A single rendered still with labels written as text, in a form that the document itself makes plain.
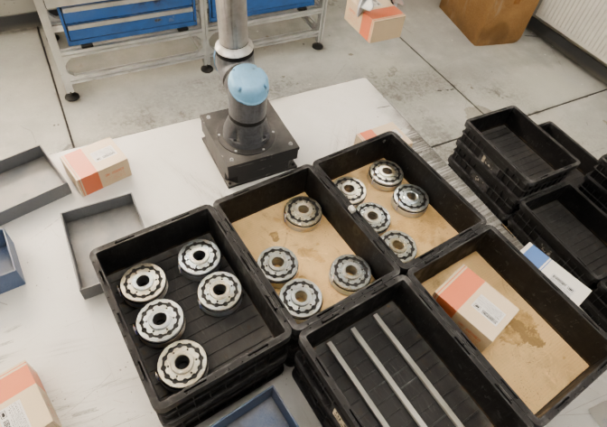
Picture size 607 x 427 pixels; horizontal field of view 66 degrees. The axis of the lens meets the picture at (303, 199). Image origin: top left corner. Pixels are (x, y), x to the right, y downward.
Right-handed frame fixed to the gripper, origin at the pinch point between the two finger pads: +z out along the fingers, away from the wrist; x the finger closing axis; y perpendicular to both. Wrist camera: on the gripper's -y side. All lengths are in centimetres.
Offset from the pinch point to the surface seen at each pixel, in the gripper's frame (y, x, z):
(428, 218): 62, -15, 27
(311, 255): 59, -52, 27
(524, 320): 98, -12, 27
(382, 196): 50, -23, 27
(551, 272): 89, 9, 31
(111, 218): 17, -95, 40
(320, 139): 10.0, -19.8, 40.3
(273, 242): 52, -59, 27
